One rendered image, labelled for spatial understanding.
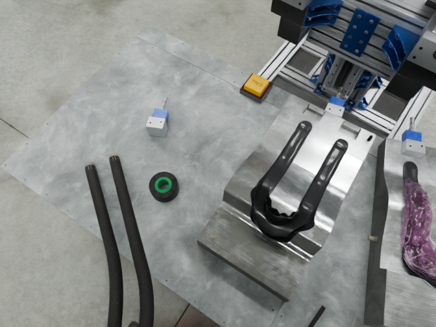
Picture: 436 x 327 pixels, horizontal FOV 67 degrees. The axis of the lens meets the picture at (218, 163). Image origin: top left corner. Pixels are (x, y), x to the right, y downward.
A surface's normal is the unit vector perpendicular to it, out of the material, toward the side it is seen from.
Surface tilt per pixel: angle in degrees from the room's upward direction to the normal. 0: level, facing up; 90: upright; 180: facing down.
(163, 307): 0
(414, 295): 0
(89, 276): 0
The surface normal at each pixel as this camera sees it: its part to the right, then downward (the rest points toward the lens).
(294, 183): 0.25, -0.73
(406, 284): -0.01, -0.43
